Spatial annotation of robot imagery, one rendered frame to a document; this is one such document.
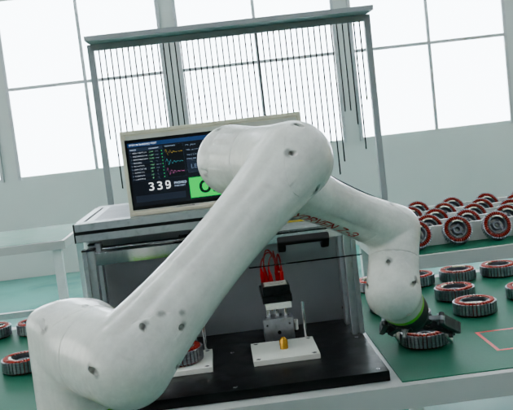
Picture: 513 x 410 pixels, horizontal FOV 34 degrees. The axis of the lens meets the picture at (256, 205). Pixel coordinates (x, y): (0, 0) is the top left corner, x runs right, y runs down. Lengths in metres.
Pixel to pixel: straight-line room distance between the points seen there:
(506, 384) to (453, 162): 6.91
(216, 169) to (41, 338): 0.39
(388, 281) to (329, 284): 0.58
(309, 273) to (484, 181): 6.64
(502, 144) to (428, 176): 0.81
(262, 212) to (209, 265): 0.12
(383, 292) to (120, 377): 0.67
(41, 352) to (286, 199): 0.42
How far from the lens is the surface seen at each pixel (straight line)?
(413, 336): 1.96
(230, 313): 2.18
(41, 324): 1.25
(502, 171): 8.80
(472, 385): 1.78
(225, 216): 1.20
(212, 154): 1.39
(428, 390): 1.76
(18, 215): 8.54
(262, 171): 1.23
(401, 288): 1.62
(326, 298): 2.20
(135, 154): 2.02
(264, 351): 1.95
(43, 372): 1.27
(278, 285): 1.97
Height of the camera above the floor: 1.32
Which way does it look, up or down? 6 degrees down
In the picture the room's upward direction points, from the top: 7 degrees counter-clockwise
